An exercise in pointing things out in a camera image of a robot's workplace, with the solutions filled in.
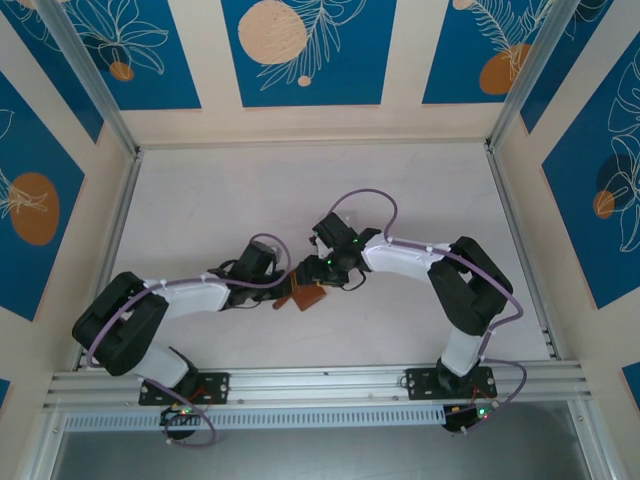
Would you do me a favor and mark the brown leather card holder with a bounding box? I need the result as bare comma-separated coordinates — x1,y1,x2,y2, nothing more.
271,285,327,313

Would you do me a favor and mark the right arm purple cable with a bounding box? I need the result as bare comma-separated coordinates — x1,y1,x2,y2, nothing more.
331,188,526,437

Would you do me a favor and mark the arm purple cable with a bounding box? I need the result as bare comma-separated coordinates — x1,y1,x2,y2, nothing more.
331,188,526,437
86,233,295,447

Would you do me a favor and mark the aluminium front rail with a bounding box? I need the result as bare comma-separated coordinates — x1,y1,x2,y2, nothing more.
42,360,597,412

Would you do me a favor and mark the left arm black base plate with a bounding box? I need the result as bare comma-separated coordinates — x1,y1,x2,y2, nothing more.
138,372,231,407

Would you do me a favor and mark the grey slotted cable duct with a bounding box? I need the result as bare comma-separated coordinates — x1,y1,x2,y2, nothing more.
63,405,447,432

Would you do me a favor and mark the aluminium side rail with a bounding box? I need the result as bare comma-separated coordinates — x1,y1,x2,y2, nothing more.
485,140,560,362
72,147,145,372

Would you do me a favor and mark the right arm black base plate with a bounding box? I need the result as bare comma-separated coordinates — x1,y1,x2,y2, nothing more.
404,367,499,401

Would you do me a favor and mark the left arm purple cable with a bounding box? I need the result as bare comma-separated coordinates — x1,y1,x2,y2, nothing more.
86,233,295,447

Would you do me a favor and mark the blue floral wall panel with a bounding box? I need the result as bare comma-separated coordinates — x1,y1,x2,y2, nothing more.
421,0,554,106
0,69,87,323
542,47,640,311
0,0,105,145
519,0,617,135
221,0,400,109
64,0,202,112

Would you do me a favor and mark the aluminium upright post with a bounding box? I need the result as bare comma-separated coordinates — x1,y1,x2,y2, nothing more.
35,0,141,159
488,0,575,152

